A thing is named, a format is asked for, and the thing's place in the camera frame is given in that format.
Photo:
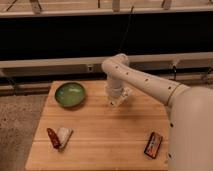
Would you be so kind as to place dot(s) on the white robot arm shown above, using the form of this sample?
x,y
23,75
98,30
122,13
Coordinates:
x,y
190,112

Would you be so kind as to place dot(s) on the brown snack bar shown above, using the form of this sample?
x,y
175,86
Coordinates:
x,y
54,138

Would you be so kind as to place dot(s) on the wooden cutting board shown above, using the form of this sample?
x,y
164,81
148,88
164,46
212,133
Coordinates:
x,y
103,138

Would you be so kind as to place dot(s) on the green ceramic bowl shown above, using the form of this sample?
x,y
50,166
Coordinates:
x,y
70,94

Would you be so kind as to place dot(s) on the black orange candy box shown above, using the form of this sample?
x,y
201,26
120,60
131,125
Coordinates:
x,y
153,145

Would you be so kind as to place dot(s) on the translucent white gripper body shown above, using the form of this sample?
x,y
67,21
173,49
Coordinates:
x,y
113,92

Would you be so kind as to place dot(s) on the white plastic bottle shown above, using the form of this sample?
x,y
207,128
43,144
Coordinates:
x,y
120,99

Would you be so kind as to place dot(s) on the white wrapped snack packet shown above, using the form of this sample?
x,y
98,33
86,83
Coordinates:
x,y
64,135

